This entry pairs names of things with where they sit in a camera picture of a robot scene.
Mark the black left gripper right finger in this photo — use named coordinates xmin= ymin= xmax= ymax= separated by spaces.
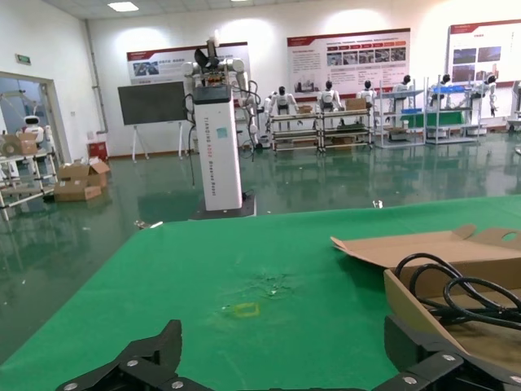
xmin=374 ymin=315 xmax=521 ymax=391

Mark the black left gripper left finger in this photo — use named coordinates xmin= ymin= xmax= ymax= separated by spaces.
xmin=55 ymin=319 xmax=200 ymax=391

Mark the black power cable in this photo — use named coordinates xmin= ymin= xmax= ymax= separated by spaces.
xmin=394 ymin=252 xmax=521 ymax=327

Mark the flat mobile robot base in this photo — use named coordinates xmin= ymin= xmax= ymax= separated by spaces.
xmin=187 ymin=190 xmax=257 ymax=222

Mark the open brown cardboard box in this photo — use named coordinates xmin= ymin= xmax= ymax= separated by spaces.
xmin=329 ymin=223 xmax=521 ymax=376

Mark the green tablecloth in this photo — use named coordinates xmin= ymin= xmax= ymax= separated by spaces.
xmin=0 ymin=194 xmax=521 ymax=391

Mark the open-flapped brown carton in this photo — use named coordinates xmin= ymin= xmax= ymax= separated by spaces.
xmin=56 ymin=160 xmax=112 ymax=189

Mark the white tower robot column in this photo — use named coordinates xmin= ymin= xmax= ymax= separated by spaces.
xmin=191 ymin=85 xmax=244 ymax=212

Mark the low pipe roller rack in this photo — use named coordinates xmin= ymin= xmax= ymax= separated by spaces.
xmin=319 ymin=106 xmax=374 ymax=151
xmin=269 ymin=112 xmax=323 ymax=154

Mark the green shelf panel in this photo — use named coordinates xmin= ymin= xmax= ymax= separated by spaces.
xmin=401 ymin=112 xmax=466 ymax=131

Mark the white pipe rack workbench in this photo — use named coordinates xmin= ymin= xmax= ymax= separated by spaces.
xmin=0 ymin=146 xmax=58 ymax=221

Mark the black screen on stand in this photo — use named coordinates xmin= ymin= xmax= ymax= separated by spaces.
xmin=116 ymin=80 xmax=192 ymax=163

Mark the tall white shelf rack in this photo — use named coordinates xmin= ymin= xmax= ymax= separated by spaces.
xmin=422 ymin=75 xmax=488 ymax=146
xmin=373 ymin=77 xmax=427 ymax=148

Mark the round-headed white service robot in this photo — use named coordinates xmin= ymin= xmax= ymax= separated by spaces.
xmin=18 ymin=115 xmax=53 ymax=148

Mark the black-headed white humanoid robot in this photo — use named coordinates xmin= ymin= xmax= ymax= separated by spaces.
xmin=471 ymin=72 xmax=501 ymax=119
xmin=390 ymin=75 xmax=415 ymax=99
xmin=357 ymin=79 xmax=379 ymax=108
xmin=262 ymin=85 xmax=299 ymax=123
xmin=316 ymin=80 xmax=344 ymax=112
xmin=429 ymin=72 xmax=453 ymax=108

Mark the white machine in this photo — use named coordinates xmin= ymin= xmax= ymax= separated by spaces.
xmin=504 ymin=79 xmax=521 ymax=134

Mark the red-trimmed information board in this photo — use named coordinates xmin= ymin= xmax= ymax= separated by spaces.
xmin=287 ymin=27 xmax=411 ymax=99
xmin=125 ymin=40 xmax=250 ymax=86
xmin=445 ymin=18 xmax=521 ymax=85

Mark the grey vertical pipe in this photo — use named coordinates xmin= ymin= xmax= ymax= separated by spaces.
xmin=83 ymin=18 xmax=110 ymax=134

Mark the grey doorway frame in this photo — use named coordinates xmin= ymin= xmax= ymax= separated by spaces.
xmin=0 ymin=71 xmax=68 ymax=164

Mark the white gantry frame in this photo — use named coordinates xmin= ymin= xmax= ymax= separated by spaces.
xmin=0 ymin=89 xmax=42 ymax=119

